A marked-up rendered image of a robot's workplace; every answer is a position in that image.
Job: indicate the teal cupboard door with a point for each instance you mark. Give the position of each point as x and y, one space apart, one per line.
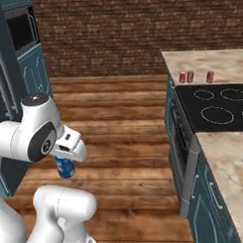
169 92
209 216

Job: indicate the dark oven front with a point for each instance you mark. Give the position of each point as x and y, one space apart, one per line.
179 148

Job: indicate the teal tall cupboard run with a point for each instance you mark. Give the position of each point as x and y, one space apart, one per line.
34 70

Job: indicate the black hob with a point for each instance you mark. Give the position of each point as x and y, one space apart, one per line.
212 107

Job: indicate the blue soda can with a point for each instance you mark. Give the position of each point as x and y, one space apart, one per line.
65 168

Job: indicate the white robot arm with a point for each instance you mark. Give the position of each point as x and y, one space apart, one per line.
34 129

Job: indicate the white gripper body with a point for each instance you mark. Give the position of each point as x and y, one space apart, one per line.
76 152

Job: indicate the black built-in wall oven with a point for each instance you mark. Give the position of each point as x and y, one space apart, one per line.
21 29

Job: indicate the red soda can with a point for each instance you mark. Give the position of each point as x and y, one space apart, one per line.
182 77
210 77

